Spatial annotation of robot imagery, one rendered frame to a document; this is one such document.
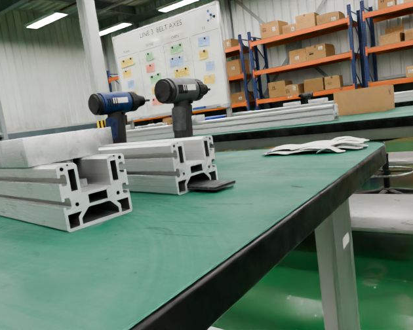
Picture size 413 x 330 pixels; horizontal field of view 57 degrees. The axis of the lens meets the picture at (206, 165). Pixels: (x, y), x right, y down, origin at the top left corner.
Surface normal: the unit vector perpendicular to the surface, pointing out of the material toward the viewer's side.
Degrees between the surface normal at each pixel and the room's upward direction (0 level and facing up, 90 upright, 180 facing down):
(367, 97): 89
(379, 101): 89
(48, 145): 90
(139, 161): 90
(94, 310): 0
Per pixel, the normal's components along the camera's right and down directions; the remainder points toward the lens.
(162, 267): -0.14, -0.98
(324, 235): -0.58, 0.18
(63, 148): 0.73, -0.01
